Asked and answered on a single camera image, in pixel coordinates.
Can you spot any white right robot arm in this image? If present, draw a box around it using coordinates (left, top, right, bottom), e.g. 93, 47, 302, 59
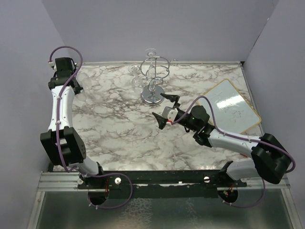
153, 93, 296, 187

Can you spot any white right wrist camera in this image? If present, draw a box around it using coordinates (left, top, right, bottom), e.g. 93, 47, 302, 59
162, 106, 178, 125

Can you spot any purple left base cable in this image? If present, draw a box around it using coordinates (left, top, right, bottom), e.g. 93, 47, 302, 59
87, 172, 133, 211

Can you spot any clear wine glass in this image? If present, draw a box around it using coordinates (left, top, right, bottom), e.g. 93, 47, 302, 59
77, 73, 92, 91
128, 63, 144, 96
145, 48, 157, 71
75, 91, 95, 113

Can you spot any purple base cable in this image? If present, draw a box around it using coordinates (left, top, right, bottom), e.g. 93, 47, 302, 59
87, 172, 133, 211
221, 176, 266, 208

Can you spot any chrome wine glass rack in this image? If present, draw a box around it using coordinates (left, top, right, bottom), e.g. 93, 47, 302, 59
140, 56, 175, 106

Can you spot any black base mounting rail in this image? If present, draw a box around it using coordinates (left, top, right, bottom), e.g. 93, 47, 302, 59
78, 170, 246, 199

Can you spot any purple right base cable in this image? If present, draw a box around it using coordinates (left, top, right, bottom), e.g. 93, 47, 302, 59
221, 176, 266, 208

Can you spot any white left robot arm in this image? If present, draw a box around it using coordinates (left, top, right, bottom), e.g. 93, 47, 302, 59
40, 57, 105, 188

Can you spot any small wood-framed whiteboard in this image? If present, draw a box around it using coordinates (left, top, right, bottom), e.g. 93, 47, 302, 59
197, 79, 261, 134

